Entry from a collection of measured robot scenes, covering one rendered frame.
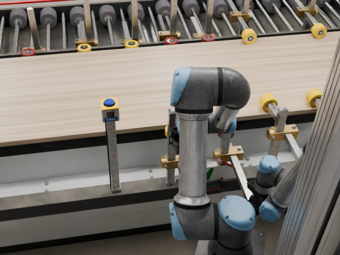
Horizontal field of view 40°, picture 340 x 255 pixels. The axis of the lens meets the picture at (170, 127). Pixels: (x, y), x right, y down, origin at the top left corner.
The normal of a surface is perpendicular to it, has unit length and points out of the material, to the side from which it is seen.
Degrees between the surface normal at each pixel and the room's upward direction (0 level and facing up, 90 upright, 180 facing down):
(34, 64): 0
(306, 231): 90
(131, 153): 90
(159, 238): 0
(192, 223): 58
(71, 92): 0
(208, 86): 53
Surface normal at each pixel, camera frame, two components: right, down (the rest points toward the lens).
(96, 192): 0.03, -0.75
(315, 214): -0.25, 0.64
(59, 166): 0.18, 0.65
